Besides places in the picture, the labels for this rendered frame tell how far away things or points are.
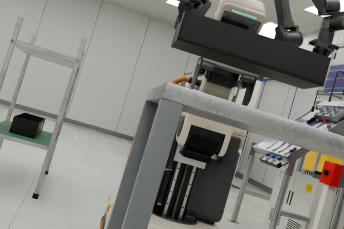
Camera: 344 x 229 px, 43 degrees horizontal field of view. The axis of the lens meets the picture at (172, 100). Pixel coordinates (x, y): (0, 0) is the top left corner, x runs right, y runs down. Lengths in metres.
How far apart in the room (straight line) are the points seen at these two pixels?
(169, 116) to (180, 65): 10.03
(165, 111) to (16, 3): 10.09
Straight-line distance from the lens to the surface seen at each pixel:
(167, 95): 0.76
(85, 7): 10.68
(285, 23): 2.02
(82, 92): 10.49
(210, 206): 2.31
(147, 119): 1.17
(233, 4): 1.99
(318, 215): 3.30
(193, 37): 1.58
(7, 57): 2.98
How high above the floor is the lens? 0.74
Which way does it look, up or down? 3 degrees up
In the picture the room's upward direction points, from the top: 17 degrees clockwise
